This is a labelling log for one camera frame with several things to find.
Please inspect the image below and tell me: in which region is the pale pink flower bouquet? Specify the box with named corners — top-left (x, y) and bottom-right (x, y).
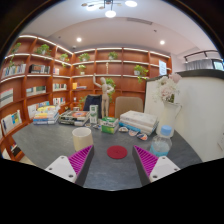
top-left (152, 72), bottom-right (183, 104)

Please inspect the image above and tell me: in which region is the wooden artist mannequin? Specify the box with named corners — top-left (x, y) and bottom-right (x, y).
top-left (92, 73), bottom-right (115, 118)

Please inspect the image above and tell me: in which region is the dark chair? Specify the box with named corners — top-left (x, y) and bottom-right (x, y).
top-left (82, 94), bottom-right (103, 113)

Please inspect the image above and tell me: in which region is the tall green-white carton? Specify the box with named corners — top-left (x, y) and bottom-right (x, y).
top-left (88, 104), bottom-right (100, 126)

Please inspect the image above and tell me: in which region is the beige chair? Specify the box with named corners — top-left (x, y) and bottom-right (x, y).
top-left (114, 96), bottom-right (144, 120)

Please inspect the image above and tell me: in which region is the black track light rail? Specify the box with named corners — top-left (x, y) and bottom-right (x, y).
top-left (183, 49), bottom-right (219, 63)

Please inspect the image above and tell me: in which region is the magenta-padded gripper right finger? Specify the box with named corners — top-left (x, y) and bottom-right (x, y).
top-left (131, 144), bottom-right (182, 187)

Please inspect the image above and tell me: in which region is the cream cup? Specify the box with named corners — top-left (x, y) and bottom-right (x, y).
top-left (71, 126), bottom-right (95, 153)

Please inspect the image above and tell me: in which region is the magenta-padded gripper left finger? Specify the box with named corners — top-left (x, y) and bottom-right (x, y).
top-left (44, 144), bottom-right (95, 187)

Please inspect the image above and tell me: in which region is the dark magazine stack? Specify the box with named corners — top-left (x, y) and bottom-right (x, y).
top-left (58, 109), bottom-right (91, 127)

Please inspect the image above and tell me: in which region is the ceiling air vent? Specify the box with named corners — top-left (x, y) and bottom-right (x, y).
top-left (126, 17), bottom-right (154, 26)

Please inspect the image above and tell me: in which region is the white pitcher vase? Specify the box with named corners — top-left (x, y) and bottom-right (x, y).
top-left (155, 100), bottom-right (183, 139)

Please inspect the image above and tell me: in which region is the wooden shelf unit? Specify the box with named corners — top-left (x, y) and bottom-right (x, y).
top-left (0, 34), bottom-right (173, 163)

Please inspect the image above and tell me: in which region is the colourful book stack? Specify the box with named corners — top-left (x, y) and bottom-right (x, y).
top-left (32, 105), bottom-right (61, 126)

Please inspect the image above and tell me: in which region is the white book stack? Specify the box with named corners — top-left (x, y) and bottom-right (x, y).
top-left (118, 110), bottom-right (160, 136)

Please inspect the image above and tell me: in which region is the flat green-white box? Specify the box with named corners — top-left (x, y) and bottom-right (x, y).
top-left (100, 116), bottom-right (120, 135)

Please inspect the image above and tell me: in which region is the flat round red coaster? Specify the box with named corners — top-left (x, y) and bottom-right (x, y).
top-left (106, 145), bottom-right (129, 160)

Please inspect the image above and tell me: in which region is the clear blue-capped water bottle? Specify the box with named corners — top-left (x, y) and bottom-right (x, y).
top-left (148, 124), bottom-right (173, 158)

